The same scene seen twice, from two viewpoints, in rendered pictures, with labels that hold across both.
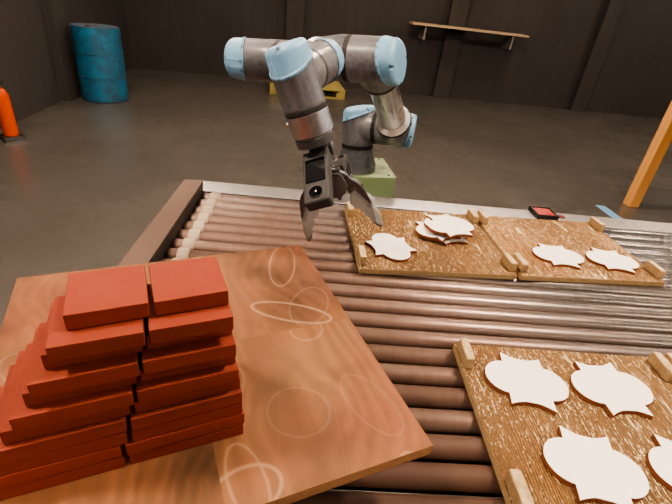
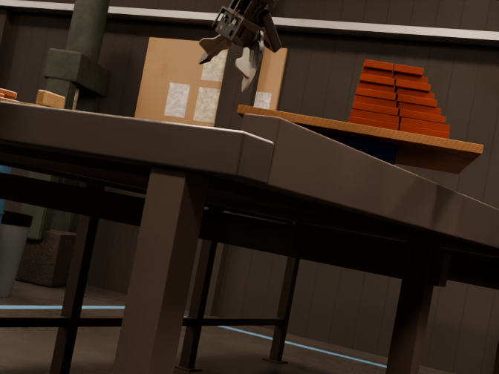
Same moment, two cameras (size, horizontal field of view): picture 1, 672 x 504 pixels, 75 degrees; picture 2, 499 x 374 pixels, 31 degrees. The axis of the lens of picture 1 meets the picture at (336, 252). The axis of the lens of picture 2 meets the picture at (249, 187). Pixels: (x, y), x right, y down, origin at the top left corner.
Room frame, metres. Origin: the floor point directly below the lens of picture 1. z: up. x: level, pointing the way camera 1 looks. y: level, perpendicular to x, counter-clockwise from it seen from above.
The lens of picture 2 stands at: (2.29, 1.18, 0.80)
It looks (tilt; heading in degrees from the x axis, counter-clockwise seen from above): 2 degrees up; 215
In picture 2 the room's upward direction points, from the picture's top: 11 degrees clockwise
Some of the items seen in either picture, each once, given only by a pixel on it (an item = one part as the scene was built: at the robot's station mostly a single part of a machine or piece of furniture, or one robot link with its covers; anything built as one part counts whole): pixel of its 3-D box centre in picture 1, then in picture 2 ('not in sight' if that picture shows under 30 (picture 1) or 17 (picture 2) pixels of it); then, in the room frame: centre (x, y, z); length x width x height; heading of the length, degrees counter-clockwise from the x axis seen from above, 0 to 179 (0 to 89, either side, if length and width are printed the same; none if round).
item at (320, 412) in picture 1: (193, 353); (359, 142); (0.46, 0.19, 1.03); 0.50 x 0.50 x 0.02; 27
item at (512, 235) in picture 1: (559, 247); not in sight; (1.16, -0.66, 0.93); 0.41 x 0.35 x 0.02; 98
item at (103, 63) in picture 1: (100, 63); not in sight; (5.82, 3.27, 0.44); 0.57 x 0.57 x 0.88
